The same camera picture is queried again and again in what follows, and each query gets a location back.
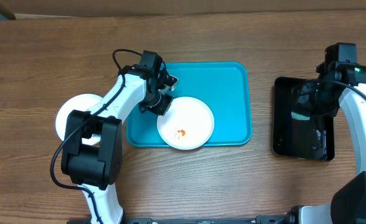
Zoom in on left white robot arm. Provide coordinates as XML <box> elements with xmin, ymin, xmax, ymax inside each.
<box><xmin>56</xmin><ymin>65</ymin><xmax>179</xmax><ymax>223</ymax></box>

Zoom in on black water tray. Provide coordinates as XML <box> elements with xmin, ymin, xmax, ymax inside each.
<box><xmin>273</xmin><ymin>77</ymin><xmax>335</xmax><ymax>161</ymax></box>

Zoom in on teal plastic tray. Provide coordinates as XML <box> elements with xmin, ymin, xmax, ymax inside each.
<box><xmin>126</xmin><ymin>62</ymin><xmax>253</xmax><ymax>147</ymax></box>

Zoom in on white plate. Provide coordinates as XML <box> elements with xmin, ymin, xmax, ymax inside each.
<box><xmin>55</xmin><ymin>94</ymin><xmax>102</xmax><ymax>141</ymax></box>
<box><xmin>157</xmin><ymin>96</ymin><xmax>215</xmax><ymax>150</ymax></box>

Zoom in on green scouring sponge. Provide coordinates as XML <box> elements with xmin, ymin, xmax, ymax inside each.
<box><xmin>291</xmin><ymin>111</ymin><xmax>310</xmax><ymax>121</ymax></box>

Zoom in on white plate top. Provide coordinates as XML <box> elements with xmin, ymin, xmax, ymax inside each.
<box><xmin>55</xmin><ymin>94</ymin><xmax>102</xmax><ymax>141</ymax></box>

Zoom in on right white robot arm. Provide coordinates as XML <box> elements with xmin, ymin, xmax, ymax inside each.
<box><xmin>273</xmin><ymin>62</ymin><xmax>366</xmax><ymax>223</ymax></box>

